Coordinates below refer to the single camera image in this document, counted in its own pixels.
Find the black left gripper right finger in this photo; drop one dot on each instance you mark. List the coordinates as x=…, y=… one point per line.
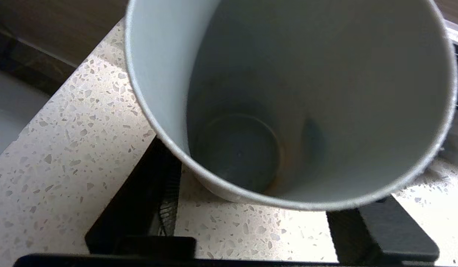
x=384, y=233

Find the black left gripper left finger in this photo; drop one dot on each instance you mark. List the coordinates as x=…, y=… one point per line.
x=140, y=207

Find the grey plastic cup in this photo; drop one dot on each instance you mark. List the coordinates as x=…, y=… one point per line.
x=288, y=92

